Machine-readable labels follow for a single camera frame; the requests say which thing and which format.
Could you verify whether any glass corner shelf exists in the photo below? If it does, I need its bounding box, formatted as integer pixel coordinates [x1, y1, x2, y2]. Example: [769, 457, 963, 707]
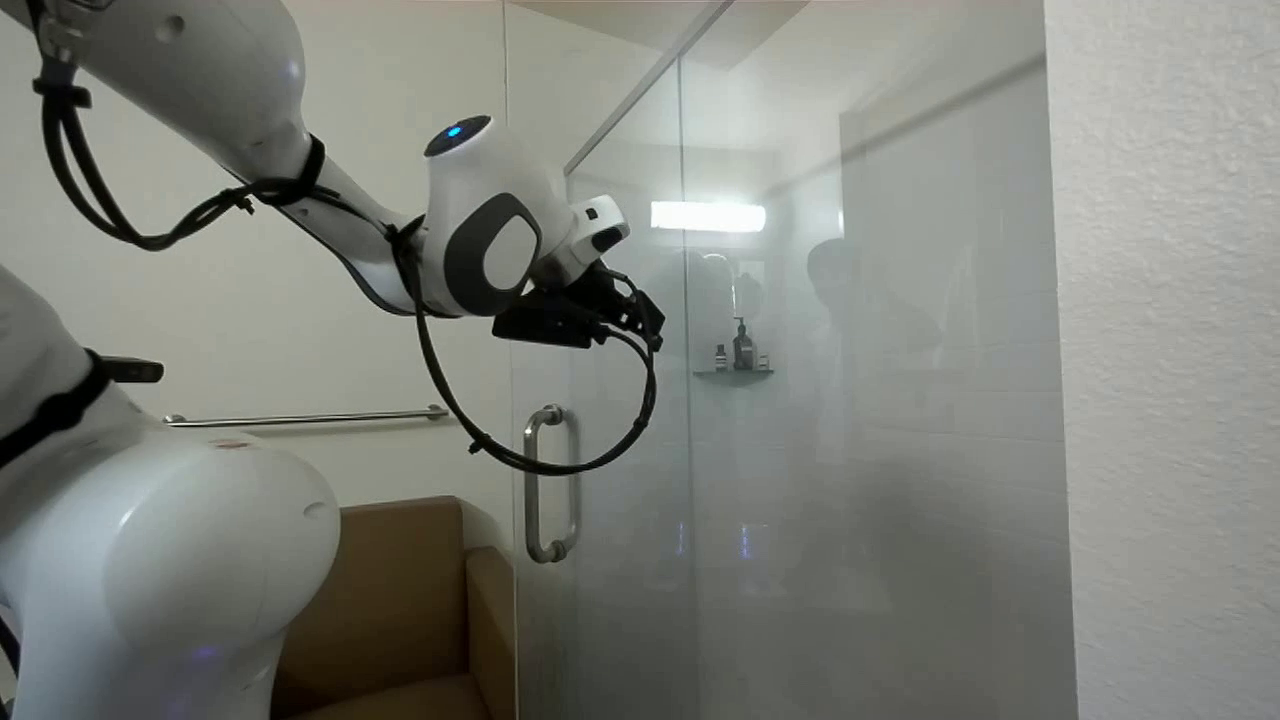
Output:
[690, 363, 782, 394]

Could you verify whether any chrome towel bar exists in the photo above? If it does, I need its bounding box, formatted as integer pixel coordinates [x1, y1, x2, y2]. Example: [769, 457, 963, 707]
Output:
[160, 404, 456, 440]

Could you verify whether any frosted glass side panel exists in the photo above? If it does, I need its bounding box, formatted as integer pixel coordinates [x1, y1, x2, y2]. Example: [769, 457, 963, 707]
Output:
[838, 53, 1071, 720]

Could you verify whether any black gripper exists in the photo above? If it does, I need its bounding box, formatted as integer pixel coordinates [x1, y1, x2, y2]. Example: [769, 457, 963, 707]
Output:
[565, 262, 668, 362]

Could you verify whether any glass shower door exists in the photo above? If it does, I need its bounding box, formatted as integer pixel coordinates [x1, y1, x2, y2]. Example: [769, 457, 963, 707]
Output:
[502, 0, 850, 720]

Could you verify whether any chrome door handle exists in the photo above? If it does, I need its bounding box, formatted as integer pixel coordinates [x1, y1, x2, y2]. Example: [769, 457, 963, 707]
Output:
[519, 402, 588, 569]

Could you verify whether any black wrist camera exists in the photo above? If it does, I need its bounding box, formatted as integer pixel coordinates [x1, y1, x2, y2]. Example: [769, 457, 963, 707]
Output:
[488, 293, 603, 351]

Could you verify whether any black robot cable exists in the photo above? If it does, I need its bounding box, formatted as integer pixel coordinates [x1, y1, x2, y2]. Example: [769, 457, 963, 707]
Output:
[32, 53, 663, 480]

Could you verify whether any dark pump bottle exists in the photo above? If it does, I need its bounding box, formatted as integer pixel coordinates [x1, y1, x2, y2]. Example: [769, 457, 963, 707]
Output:
[729, 316, 761, 378]

